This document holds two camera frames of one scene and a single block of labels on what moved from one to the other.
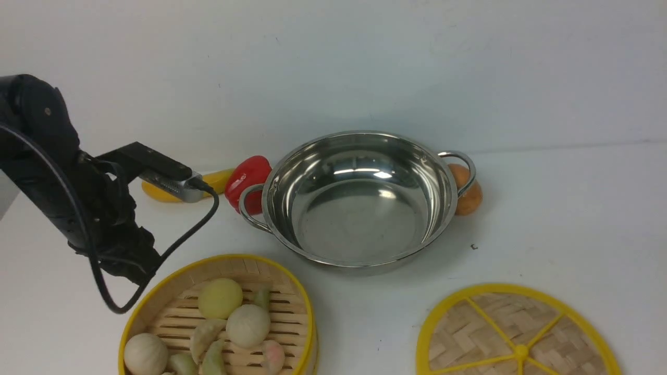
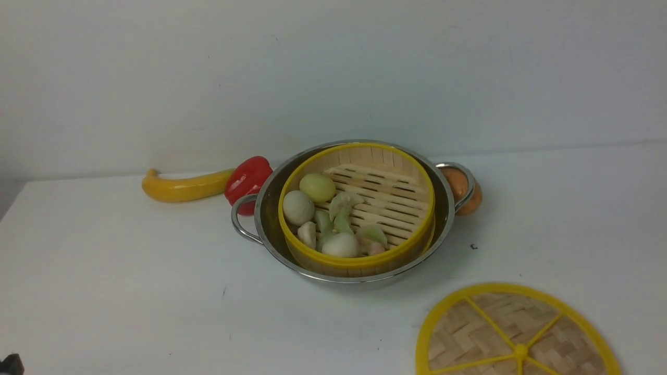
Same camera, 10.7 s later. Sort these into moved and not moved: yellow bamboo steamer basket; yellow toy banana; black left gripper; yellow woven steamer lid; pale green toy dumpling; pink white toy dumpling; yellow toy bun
Moved: black left gripper; pink white toy dumpling; yellow bamboo steamer basket; yellow toy bun; pale green toy dumpling
Not moved: yellow woven steamer lid; yellow toy banana
